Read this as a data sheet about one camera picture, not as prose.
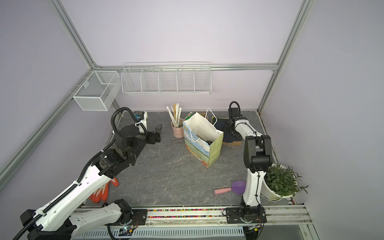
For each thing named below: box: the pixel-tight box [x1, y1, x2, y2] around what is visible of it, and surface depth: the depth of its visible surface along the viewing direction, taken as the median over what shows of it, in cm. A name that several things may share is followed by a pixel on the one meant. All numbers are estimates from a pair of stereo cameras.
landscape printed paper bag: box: [182, 108, 224, 168], surface depth 85 cm
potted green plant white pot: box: [260, 163, 309, 202], surface depth 69 cm
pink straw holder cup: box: [171, 118, 184, 138], surface depth 102 cm
